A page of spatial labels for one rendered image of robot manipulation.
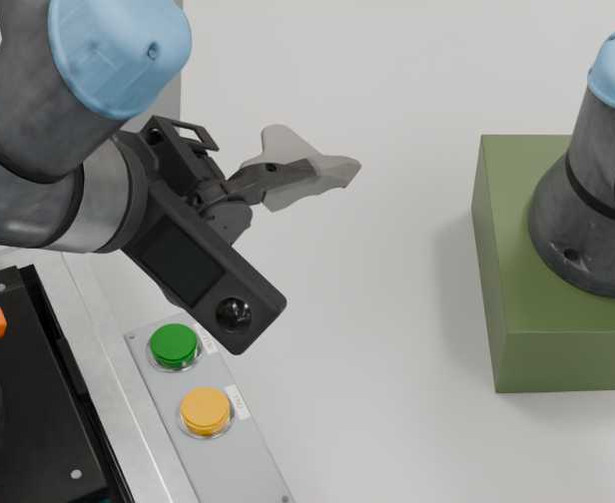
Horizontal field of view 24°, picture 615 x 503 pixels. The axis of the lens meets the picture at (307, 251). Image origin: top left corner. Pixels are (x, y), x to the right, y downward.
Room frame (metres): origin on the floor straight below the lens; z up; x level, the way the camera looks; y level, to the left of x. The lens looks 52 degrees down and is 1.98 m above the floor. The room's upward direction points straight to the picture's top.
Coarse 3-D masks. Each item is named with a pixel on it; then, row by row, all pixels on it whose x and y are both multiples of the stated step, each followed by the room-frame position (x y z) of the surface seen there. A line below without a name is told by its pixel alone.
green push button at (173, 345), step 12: (168, 324) 0.70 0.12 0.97; (180, 324) 0.70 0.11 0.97; (156, 336) 0.69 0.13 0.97; (168, 336) 0.69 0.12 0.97; (180, 336) 0.69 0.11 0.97; (192, 336) 0.69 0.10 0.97; (156, 348) 0.67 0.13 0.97; (168, 348) 0.67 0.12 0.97; (180, 348) 0.67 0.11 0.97; (192, 348) 0.67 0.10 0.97; (156, 360) 0.67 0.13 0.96; (168, 360) 0.66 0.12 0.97; (180, 360) 0.66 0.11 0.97
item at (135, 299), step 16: (96, 256) 0.86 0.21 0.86; (112, 256) 0.86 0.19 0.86; (96, 272) 0.84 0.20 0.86; (112, 272) 0.84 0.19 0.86; (128, 272) 0.84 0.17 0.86; (144, 272) 0.84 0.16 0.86; (112, 288) 0.82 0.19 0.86; (128, 288) 0.82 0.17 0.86; (144, 288) 0.82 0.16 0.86; (112, 304) 0.80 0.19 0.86; (128, 304) 0.80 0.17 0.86; (144, 304) 0.80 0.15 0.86; (160, 304) 0.80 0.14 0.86; (128, 320) 0.78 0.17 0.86; (144, 320) 0.78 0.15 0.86; (48, 336) 0.76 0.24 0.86; (64, 368) 0.73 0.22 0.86; (80, 416) 0.68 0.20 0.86; (96, 448) 0.64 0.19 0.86; (112, 480) 0.61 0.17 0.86; (112, 496) 0.60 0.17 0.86
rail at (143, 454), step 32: (32, 256) 0.78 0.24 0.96; (64, 256) 0.78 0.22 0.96; (64, 288) 0.75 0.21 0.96; (96, 288) 0.75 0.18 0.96; (64, 320) 0.71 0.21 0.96; (96, 320) 0.71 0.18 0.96; (64, 352) 0.67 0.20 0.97; (96, 352) 0.68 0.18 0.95; (128, 352) 0.68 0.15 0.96; (96, 384) 0.65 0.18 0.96; (128, 384) 0.65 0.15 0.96; (96, 416) 0.63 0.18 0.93; (128, 416) 0.62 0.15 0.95; (128, 448) 0.59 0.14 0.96; (160, 448) 0.59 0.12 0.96; (128, 480) 0.56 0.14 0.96; (160, 480) 0.56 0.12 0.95
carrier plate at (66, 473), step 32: (0, 288) 0.74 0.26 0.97; (32, 320) 0.70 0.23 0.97; (0, 352) 0.67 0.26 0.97; (32, 352) 0.67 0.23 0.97; (0, 384) 0.64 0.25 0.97; (32, 384) 0.64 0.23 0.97; (64, 384) 0.64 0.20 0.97; (32, 416) 0.61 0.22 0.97; (64, 416) 0.61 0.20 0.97; (0, 448) 0.58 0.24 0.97; (32, 448) 0.58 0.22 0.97; (64, 448) 0.58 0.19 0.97; (0, 480) 0.55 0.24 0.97; (32, 480) 0.55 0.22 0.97; (64, 480) 0.55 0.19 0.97; (96, 480) 0.55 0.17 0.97
